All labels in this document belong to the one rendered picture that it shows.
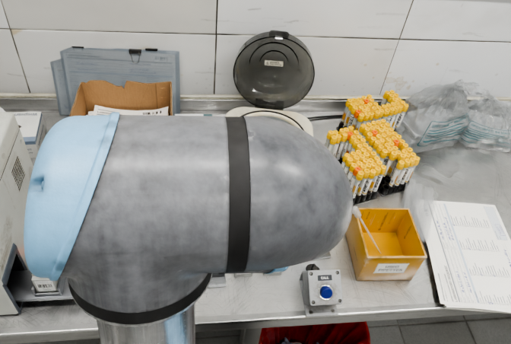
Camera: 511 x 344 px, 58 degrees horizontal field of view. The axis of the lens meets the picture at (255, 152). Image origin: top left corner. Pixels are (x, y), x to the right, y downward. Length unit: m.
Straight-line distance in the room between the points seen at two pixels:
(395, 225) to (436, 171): 0.29
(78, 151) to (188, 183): 0.07
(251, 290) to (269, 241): 0.74
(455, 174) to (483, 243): 0.24
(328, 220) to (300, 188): 0.04
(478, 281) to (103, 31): 1.10
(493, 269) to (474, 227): 0.12
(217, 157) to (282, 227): 0.06
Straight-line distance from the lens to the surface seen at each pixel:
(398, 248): 1.18
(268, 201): 0.29
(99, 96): 1.33
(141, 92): 1.31
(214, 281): 1.03
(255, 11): 1.25
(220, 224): 0.30
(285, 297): 1.04
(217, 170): 0.29
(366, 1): 1.31
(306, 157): 0.31
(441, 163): 1.44
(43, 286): 1.01
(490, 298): 1.19
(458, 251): 1.23
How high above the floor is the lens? 1.79
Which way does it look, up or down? 45 degrees down
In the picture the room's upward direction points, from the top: 7 degrees clockwise
